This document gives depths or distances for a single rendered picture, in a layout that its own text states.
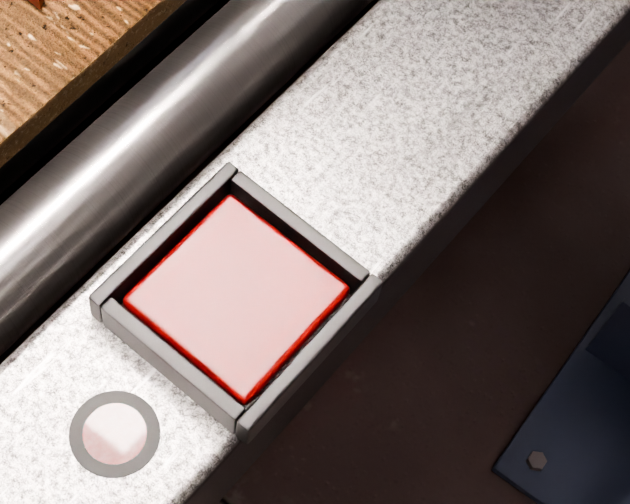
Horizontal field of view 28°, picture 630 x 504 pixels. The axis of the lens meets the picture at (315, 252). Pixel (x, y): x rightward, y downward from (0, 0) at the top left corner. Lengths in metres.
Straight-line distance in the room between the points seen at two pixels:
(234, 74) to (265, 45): 0.02
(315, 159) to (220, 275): 0.07
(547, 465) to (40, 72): 1.04
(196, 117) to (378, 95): 0.08
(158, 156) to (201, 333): 0.08
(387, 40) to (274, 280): 0.13
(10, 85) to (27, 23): 0.03
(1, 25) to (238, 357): 0.16
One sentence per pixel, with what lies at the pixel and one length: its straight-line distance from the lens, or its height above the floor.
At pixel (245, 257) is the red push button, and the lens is 0.46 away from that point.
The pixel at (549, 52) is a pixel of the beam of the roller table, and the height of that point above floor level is 0.91.
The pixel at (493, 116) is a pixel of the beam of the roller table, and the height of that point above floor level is 0.92.
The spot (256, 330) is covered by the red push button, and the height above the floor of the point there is 0.93.
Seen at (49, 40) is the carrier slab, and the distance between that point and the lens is 0.50.
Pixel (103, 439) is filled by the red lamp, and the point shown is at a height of 0.92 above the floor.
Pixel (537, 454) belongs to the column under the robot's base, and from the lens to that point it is 1.43.
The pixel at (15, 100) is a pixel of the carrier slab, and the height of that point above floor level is 0.94.
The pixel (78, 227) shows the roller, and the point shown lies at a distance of 0.48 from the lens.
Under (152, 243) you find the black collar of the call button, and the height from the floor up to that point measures 0.93.
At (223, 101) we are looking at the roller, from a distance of 0.51.
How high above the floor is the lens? 1.34
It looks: 63 degrees down
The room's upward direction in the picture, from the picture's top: 12 degrees clockwise
